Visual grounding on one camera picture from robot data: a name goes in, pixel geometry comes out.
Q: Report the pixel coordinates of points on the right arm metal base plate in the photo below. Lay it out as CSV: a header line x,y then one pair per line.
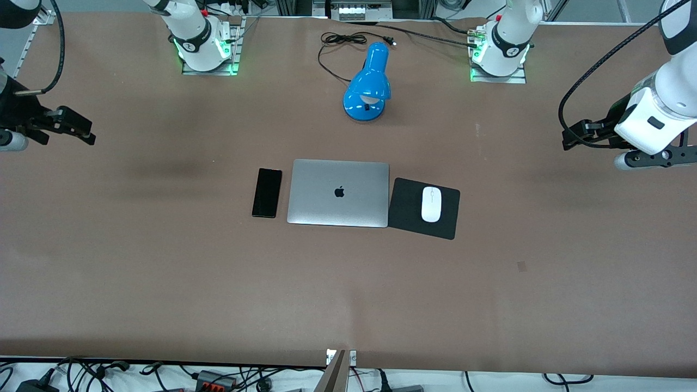
x,y
209,71

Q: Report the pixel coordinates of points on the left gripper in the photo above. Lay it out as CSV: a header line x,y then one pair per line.
x,y
616,115

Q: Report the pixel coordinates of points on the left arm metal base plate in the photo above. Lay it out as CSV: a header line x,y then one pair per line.
x,y
498,78

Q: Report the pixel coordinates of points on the small metal bracket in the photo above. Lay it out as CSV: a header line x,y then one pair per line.
x,y
351,356

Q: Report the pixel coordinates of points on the wooden strip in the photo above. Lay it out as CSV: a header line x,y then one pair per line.
x,y
333,375

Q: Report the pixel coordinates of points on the brown table cover mat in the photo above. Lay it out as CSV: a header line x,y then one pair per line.
x,y
348,299

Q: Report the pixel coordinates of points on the white computer mouse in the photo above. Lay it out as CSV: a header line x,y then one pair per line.
x,y
431,203

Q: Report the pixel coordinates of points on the white box with sockets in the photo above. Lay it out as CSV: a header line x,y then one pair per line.
x,y
359,11

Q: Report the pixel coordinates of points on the silver laptop with logo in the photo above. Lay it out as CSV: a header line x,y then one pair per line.
x,y
338,192

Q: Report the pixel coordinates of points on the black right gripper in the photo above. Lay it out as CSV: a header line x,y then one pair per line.
x,y
12,110

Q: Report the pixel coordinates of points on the blue desk lamp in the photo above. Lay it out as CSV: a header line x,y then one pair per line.
x,y
367,87

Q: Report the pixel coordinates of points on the grey connector with orange levers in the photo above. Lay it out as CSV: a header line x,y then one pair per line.
x,y
215,380

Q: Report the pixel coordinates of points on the black mouse pad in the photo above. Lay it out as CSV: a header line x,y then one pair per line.
x,y
405,209

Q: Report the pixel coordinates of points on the black power adapter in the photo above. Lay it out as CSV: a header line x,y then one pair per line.
x,y
35,385

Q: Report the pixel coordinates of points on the black smartphone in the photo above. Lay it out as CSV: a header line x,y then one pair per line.
x,y
267,193

